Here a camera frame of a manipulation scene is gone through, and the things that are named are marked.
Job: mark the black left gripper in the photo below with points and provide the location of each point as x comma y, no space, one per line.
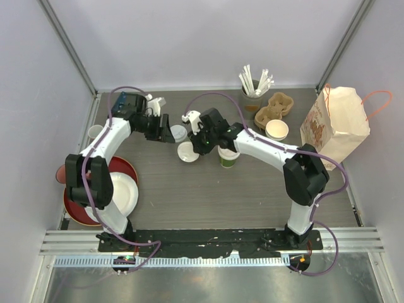
163,132

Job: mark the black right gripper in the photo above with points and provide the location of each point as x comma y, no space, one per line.
198,148

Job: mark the white plastic lid stack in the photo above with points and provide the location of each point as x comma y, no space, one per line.
179,133

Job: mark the white plastic cup lid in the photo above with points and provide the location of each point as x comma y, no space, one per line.
227,154

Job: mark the brown pulp cup carrier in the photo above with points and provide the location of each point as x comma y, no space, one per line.
279,105

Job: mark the bear print paper bag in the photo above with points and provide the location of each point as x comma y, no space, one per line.
337,123

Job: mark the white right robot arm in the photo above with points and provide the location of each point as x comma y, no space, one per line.
304,174

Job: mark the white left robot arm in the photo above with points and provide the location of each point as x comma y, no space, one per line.
88,180

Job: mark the grey straw holder cup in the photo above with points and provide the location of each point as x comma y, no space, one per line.
249,106

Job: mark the blue ceramic dish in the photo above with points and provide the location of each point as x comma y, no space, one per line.
119,103

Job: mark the stacked green paper cups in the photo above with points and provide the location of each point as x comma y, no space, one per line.
276,130

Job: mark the white paper plate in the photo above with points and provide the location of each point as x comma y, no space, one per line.
126,193

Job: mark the small pink cup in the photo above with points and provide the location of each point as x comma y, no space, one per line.
94,131

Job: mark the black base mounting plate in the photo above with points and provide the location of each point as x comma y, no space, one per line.
211,243

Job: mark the pink floral mug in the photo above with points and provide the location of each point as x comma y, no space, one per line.
61,175

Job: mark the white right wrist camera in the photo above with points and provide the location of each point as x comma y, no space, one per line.
193,118

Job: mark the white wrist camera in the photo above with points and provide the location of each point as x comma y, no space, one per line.
193,118
154,105

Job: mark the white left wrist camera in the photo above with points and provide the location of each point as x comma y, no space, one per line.
154,105

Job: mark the white slotted cable duct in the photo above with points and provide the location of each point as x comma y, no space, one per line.
116,261

